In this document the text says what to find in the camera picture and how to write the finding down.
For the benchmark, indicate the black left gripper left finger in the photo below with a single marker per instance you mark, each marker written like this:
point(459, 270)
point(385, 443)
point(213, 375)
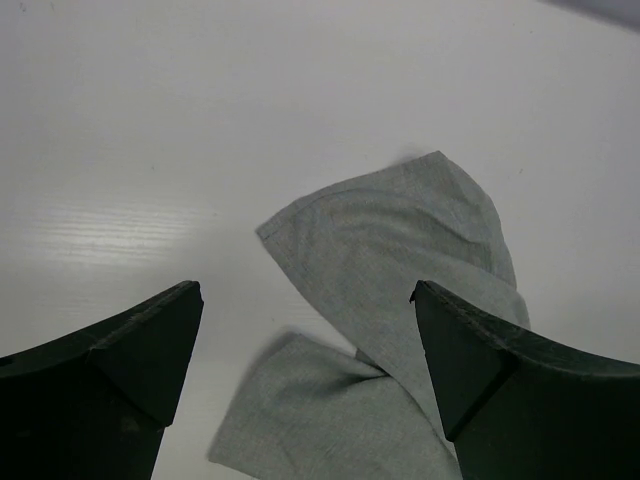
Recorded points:
point(95, 403)

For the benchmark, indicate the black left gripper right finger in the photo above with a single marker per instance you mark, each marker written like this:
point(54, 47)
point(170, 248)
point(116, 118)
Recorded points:
point(517, 405)

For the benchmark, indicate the grey cloth napkin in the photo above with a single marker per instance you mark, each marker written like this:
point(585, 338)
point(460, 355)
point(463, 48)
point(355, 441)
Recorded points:
point(355, 251)

